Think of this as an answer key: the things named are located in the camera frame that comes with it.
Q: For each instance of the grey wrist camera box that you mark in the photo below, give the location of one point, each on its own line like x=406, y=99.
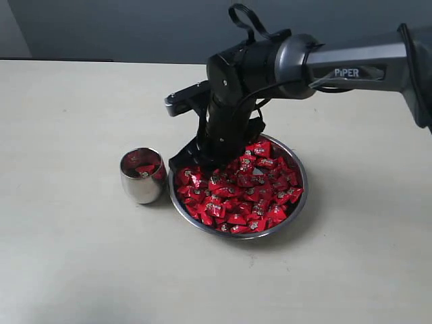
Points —
x=193, y=98

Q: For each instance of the round metal bowl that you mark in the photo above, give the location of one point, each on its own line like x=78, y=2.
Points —
x=294, y=208

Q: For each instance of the pile of red wrapped candies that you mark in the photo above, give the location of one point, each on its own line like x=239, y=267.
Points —
x=250, y=194

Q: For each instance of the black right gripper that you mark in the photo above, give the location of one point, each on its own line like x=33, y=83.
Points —
x=228, y=114

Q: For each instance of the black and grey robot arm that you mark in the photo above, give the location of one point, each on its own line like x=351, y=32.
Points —
x=243, y=78

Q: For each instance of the stainless steel cup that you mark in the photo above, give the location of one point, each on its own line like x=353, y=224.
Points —
x=143, y=190

